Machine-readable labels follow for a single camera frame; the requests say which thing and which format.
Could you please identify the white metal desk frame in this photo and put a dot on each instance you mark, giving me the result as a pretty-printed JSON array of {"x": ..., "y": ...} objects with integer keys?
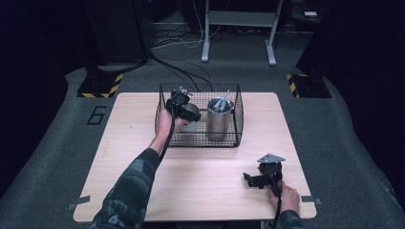
[{"x": 242, "y": 18}]

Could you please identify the black stand with striped base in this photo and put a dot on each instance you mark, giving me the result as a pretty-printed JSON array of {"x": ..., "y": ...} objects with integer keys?
[
  {"x": 102, "y": 86},
  {"x": 309, "y": 86}
]

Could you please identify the grey tape strip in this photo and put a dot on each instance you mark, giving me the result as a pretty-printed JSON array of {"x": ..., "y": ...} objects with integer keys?
[
  {"x": 309, "y": 199},
  {"x": 79, "y": 202}
]

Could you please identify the person's left hand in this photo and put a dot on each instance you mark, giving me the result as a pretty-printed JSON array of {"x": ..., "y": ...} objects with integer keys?
[{"x": 165, "y": 125}]

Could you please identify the grey metal utensils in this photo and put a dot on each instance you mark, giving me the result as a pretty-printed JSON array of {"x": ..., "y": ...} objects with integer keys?
[{"x": 220, "y": 103}]

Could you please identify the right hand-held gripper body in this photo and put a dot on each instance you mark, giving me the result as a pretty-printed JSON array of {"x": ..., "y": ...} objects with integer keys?
[{"x": 270, "y": 170}]

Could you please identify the tall steel cylinder container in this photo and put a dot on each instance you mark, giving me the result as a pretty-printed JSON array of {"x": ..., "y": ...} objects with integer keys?
[{"x": 218, "y": 125}]

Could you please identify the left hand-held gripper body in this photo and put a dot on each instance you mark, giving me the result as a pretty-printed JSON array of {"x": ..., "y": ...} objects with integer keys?
[{"x": 178, "y": 99}]

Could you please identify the person's right hand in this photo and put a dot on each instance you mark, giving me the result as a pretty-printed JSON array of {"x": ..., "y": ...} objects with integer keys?
[{"x": 286, "y": 198}]

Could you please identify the small white box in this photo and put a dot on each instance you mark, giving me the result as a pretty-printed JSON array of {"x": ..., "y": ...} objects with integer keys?
[{"x": 310, "y": 13}]

